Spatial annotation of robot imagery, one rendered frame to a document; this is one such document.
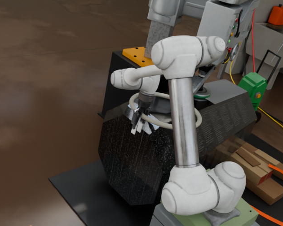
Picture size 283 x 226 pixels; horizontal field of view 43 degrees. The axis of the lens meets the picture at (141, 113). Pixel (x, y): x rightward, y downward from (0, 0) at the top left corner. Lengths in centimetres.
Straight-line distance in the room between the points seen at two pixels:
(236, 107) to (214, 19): 79
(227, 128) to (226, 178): 133
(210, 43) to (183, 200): 66
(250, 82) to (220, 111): 158
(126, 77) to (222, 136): 113
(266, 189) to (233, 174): 186
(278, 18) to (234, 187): 446
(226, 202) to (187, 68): 61
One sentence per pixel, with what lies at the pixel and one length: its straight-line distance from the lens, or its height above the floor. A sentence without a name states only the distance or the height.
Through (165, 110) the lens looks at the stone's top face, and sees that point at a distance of 254.
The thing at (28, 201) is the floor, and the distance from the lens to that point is 286.
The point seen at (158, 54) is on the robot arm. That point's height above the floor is 154.
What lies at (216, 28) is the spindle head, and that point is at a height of 139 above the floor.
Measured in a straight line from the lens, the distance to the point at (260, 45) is 562.
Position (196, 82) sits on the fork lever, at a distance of 276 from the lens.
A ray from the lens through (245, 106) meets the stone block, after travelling 317.
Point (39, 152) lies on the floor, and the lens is 330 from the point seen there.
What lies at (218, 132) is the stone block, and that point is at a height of 68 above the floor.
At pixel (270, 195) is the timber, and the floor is 10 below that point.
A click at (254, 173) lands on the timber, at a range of 340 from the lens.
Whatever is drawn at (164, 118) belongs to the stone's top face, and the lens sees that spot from 245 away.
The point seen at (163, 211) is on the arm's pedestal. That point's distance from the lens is 180.
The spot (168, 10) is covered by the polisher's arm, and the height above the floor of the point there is 129.
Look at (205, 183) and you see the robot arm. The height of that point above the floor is 111.
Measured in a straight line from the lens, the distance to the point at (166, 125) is 213.
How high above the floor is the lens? 205
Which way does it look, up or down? 30 degrees down
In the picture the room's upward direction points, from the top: 13 degrees clockwise
